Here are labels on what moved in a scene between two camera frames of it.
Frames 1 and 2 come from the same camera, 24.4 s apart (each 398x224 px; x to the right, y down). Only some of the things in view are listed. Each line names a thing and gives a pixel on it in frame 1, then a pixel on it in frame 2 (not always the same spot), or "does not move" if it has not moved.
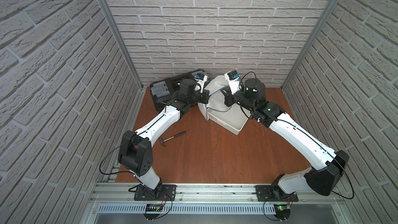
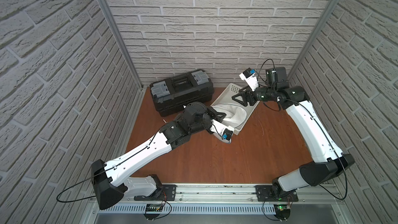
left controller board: [153, 207] does not move
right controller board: [282, 211] does not move
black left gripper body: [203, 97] -> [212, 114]
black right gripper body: [230, 99] -> [252, 96]
